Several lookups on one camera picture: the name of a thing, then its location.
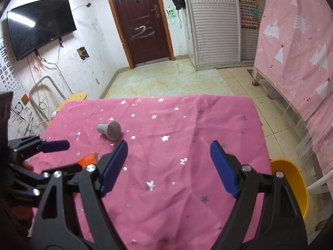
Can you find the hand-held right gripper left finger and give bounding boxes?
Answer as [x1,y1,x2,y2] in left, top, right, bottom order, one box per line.
[30,140,128,250]

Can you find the orange box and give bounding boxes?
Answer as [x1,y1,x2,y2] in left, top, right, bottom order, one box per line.
[77,153,98,169]

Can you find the eye chart poster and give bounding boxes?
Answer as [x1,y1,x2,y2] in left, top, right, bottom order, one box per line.
[0,30,19,125]

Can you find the pink star tablecloth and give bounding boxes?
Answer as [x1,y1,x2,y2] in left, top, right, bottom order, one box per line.
[26,95,272,250]

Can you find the dark brown door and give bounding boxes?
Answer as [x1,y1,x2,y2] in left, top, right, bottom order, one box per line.
[103,0,175,69]

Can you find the pink printed bed curtain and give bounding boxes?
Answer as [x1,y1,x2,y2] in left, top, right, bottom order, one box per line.
[254,0,333,167]

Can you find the white louvered wardrobe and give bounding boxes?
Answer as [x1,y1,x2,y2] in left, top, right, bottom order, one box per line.
[181,0,267,71]

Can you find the black wall television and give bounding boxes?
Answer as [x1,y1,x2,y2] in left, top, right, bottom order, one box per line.
[7,0,77,61]

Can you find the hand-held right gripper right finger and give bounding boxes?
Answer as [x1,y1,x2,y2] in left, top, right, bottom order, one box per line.
[208,141,309,250]

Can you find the wooden bed frame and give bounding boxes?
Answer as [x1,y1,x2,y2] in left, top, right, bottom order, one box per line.
[251,66,307,125]

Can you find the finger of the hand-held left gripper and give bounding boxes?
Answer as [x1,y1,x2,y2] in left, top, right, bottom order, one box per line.
[7,135,70,162]
[9,159,84,207]

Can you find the grey cone-shaped cap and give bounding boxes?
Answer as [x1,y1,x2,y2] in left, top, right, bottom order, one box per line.
[97,121,122,140]

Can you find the dark wall sticker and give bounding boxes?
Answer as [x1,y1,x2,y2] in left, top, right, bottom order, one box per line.
[77,46,90,63]

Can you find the grey metal chair frame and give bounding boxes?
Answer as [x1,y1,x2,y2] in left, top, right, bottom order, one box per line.
[29,75,67,124]

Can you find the yellow plastic bin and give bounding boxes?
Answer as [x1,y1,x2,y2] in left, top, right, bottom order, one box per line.
[269,158,309,220]

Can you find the white power cable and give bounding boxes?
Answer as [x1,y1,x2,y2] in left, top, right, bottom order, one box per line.
[26,38,75,102]

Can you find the colourful wall poster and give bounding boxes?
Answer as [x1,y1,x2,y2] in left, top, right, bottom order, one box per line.
[237,0,260,30]

